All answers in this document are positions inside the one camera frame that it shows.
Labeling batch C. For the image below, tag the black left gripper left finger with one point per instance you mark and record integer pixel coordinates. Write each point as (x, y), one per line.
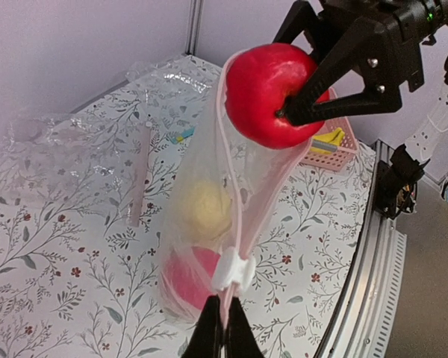
(207, 338)

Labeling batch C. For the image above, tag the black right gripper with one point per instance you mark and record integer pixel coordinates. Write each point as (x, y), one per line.
(388, 41)

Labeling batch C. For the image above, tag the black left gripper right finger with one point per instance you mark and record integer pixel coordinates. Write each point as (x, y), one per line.
(239, 341)

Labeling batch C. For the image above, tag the red toy apple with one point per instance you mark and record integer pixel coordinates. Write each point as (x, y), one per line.
(258, 83)

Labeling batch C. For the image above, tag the yellow toy banana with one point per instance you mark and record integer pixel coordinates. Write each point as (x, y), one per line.
(333, 138)

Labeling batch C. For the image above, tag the yellow toy lemon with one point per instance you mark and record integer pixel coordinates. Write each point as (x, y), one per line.
(209, 210)

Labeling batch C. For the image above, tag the clear zip top bag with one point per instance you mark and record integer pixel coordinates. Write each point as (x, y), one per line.
(253, 176)

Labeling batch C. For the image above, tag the crumpled clear bag right back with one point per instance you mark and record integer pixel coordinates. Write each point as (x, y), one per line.
(183, 71)

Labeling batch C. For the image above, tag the clear bag at back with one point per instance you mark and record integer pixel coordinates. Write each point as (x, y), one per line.
(87, 163)

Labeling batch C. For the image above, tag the pink plastic basket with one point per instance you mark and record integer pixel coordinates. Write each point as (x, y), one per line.
(332, 157)

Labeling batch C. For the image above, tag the blue pen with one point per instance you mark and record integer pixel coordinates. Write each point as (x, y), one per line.
(176, 137)

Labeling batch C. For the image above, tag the right aluminium post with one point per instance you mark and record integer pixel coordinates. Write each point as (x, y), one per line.
(194, 25)

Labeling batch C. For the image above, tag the aluminium front rail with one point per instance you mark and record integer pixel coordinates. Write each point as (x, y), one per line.
(362, 321)

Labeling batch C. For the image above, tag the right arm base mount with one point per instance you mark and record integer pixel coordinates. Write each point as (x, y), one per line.
(395, 181)

